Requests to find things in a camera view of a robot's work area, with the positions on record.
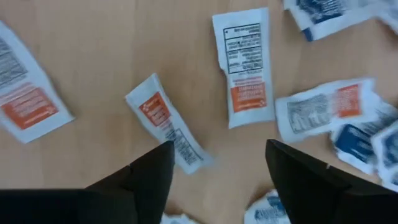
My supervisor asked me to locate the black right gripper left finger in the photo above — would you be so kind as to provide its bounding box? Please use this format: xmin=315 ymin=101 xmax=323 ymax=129
xmin=0 ymin=140 xmax=175 ymax=224

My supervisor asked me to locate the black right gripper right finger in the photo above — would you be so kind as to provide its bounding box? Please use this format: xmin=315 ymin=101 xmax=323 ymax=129
xmin=265 ymin=139 xmax=398 ymax=224

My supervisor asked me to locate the white packet red print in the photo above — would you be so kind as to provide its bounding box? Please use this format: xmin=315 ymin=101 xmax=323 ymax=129
xmin=124 ymin=73 xmax=214 ymax=175
xmin=212 ymin=7 xmax=276 ymax=129
xmin=275 ymin=77 xmax=379 ymax=144
xmin=0 ymin=20 xmax=75 ymax=144

